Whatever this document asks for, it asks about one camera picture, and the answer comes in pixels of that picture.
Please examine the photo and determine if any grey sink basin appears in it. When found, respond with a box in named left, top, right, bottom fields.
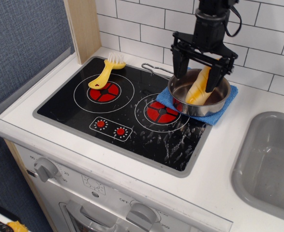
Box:
left=232, top=112, right=284, bottom=220

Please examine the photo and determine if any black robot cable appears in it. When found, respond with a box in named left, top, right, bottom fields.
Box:
left=223, top=5, right=242, bottom=38

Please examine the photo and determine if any right grey oven knob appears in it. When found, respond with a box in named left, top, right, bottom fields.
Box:
left=126, top=203, right=157, bottom=228

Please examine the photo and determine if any yellow object bottom left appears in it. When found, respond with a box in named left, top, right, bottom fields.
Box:
left=7, top=221, right=29, bottom=232

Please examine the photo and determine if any black toy stovetop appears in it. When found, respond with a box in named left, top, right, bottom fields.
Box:
left=33, top=58, right=211, bottom=177

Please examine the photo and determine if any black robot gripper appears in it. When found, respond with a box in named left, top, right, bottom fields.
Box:
left=171, top=9, right=238, bottom=93

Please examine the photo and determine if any left grey oven knob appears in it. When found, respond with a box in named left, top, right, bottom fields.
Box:
left=34, top=158, right=58, bottom=183

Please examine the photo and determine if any yellow toy bread loaf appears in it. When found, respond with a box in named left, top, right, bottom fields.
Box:
left=185, top=66, right=213, bottom=106

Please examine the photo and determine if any yellow dish brush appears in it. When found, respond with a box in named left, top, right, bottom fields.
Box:
left=88, top=53, right=126, bottom=89

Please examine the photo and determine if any white toy oven front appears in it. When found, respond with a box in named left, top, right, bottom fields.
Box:
left=16, top=145, right=213, bottom=232

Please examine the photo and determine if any grey oven knob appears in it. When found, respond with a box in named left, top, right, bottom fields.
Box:
left=34, top=158, right=58, bottom=183
left=126, top=203, right=157, bottom=228

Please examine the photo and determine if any stainless steel pot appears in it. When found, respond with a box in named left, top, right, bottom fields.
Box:
left=141, top=62, right=232, bottom=117

